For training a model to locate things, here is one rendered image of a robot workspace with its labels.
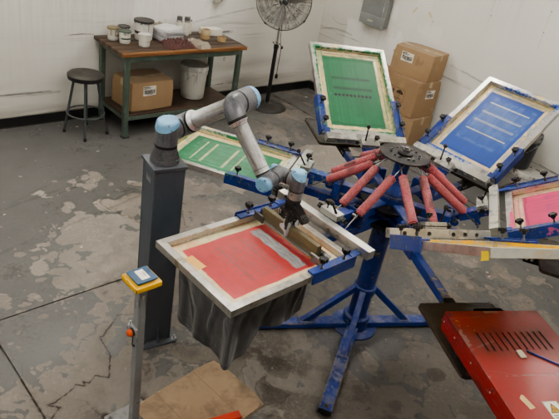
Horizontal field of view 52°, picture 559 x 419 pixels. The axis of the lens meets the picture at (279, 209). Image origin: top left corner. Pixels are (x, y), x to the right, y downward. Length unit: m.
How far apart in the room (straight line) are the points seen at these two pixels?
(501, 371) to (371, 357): 1.60
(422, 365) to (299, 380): 0.86
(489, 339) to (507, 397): 0.31
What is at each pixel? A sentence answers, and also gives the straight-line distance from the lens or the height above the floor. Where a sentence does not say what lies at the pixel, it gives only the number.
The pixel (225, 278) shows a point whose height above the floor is 0.96.
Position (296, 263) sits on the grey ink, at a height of 0.96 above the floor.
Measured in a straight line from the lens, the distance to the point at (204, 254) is 2.78.
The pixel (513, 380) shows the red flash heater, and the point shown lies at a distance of 2.40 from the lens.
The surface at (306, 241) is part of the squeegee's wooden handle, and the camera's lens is 2.83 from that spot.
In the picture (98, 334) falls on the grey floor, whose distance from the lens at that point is 3.74.
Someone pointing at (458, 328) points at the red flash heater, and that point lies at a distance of 2.51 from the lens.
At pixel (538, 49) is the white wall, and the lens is 6.58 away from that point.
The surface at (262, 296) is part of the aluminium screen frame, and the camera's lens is 2.53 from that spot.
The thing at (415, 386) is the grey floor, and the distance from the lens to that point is 3.83.
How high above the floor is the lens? 2.57
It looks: 30 degrees down
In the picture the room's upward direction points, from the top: 11 degrees clockwise
